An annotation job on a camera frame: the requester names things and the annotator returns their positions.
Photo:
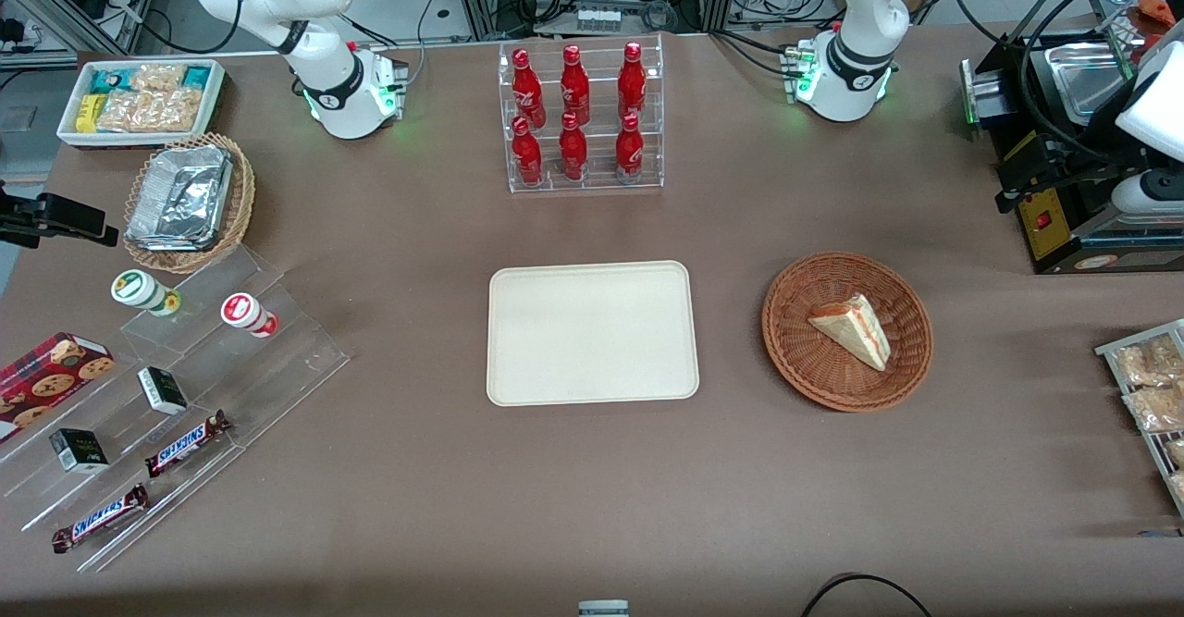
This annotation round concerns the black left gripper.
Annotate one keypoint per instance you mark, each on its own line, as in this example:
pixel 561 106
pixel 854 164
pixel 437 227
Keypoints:
pixel 1066 156

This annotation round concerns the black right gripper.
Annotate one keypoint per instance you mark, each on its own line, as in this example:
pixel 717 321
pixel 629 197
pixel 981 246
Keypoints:
pixel 37 217

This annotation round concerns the triangle sandwich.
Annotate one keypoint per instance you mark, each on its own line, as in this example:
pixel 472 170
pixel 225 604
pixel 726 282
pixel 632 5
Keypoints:
pixel 856 328

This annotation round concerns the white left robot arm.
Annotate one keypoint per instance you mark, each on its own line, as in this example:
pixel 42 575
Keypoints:
pixel 860 62

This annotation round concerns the oval light wicker basket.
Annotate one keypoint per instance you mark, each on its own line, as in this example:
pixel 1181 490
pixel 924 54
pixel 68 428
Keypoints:
pixel 239 210

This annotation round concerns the grey tray of snack bags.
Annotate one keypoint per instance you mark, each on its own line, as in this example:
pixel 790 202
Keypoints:
pixel 1115 351

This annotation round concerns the round brown wicker basket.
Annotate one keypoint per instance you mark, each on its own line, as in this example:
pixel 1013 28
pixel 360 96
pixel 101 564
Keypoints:
pixel 795 358

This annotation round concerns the cream plastic tray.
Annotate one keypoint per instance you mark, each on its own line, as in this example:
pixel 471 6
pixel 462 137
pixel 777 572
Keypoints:
pixel 592 332

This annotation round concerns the black machine with yellow labels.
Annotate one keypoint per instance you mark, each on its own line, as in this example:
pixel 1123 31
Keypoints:
pixel 1050 228

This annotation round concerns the green lidded white cup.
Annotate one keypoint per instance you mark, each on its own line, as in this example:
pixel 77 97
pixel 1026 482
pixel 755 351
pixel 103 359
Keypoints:
pixel 139 289

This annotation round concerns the silver foil container stack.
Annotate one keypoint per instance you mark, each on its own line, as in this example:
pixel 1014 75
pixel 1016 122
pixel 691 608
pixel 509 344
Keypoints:
pixel 180 196

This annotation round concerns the yellow snack packet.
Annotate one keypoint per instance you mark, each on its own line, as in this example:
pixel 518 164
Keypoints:
pixel 88 113

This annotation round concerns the clear bag of crackers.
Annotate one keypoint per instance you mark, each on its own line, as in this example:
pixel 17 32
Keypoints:
pixel 148 111
pixel 159 76

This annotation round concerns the teal snack packet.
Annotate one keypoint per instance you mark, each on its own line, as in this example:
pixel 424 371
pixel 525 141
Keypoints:
pixel 196 76
pixel 111 80

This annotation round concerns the red cookie box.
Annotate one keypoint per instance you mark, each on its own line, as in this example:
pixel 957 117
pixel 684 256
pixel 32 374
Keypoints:
pixel 46 381

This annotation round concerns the white rectangular snack bin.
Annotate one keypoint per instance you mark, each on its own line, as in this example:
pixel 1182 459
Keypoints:
pixel 215 104

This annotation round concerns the red lidded white cup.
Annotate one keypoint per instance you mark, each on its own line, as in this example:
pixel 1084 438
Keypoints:
pixel 245 312

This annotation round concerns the small black carton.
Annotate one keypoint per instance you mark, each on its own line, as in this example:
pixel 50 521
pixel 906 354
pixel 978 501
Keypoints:
pixel 163 390
pixel 79 450

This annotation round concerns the clear bag of beige snacks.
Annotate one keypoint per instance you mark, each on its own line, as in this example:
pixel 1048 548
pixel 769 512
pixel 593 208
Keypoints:
pixel 1156 409
pixel 1147 360

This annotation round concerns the orange object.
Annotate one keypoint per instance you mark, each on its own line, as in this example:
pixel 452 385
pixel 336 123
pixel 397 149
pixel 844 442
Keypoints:
pixel 1153 12

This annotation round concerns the clear acrylic stepped display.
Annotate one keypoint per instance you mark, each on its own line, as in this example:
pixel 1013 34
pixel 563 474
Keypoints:
pixel 268 376

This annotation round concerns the Snickers chocolate bar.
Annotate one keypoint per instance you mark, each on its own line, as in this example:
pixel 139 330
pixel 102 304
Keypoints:
pixel 97 520
pixel 185 444

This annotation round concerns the red cola bottle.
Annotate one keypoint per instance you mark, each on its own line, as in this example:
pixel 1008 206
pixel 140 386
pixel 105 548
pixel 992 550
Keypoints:
pixel 632 80
pixel 574 85
pixel 527 154
pixel 527 90
pixel 629 148
pixel 573 150

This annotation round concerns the clear acrylic bottle rack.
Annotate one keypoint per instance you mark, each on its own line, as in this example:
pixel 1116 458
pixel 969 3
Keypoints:
pixel 597 182

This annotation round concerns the small grey device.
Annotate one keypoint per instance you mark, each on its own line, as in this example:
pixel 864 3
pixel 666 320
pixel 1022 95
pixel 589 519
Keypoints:
pixel 603 609

